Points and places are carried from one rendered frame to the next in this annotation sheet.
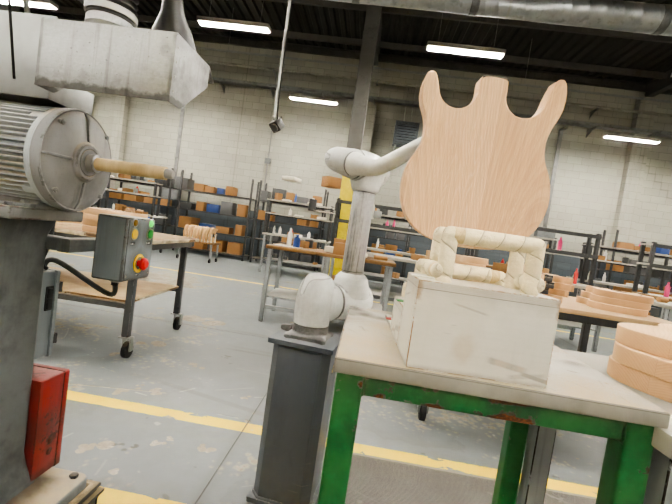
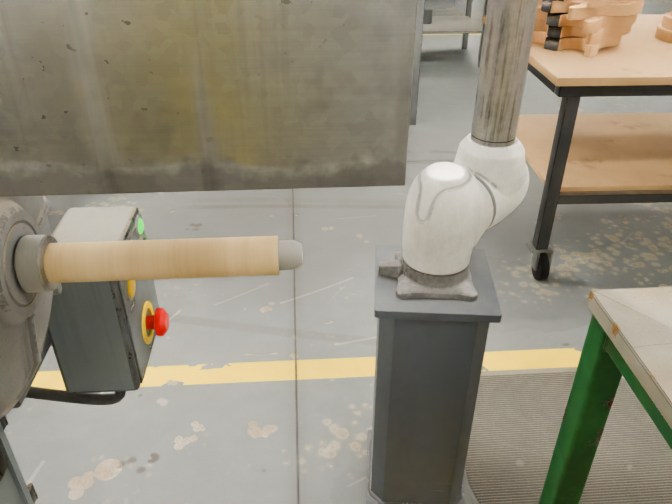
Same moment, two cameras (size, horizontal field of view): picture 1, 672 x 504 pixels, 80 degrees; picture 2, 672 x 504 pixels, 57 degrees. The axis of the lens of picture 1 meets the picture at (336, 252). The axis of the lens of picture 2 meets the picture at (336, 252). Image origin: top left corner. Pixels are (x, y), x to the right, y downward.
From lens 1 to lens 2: 0.82 m
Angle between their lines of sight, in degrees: 30
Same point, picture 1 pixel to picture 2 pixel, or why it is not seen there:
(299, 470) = (446, 468)
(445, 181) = not seen: outside the picture
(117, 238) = (101, 315)
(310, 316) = (446, 258)
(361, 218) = (520, 29)
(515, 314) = not seen: outside the picture
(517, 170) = not seen: outside the picture
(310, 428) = (462, 419)
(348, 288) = (497, 178)
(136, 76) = (242, 105)
